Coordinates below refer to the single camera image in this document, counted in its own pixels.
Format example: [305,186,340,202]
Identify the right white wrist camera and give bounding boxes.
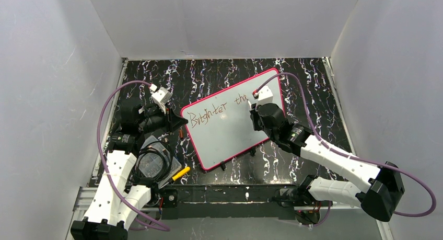
[252,85,273,106]

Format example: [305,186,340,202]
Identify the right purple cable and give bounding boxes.
[254,72,437,218]

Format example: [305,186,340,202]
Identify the aluminium frame rail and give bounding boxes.
[72,186,386,211]

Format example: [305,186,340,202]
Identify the yellow handled tool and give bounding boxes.
[171,166,191,182]

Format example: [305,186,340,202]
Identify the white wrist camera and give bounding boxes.
[149,84,172,113]
[252,85,273,106]

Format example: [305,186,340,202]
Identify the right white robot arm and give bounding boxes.
[250,103,405,222]

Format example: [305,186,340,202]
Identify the purple cable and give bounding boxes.
[254,72,437,218]
[96,80,171,232]

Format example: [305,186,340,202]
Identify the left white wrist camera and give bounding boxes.
[149,84,172,113]

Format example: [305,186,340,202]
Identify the pink framed whiteboard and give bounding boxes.
[181,68,284,170]

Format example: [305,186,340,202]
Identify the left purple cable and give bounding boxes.
[96,80,171,232]

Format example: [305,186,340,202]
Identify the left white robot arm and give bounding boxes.
[70,99,188,239]

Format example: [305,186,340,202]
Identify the coiled black cable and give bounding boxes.
[131,141,174,184]

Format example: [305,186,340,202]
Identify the clear plastic parts box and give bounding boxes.
[131,135,182,187]

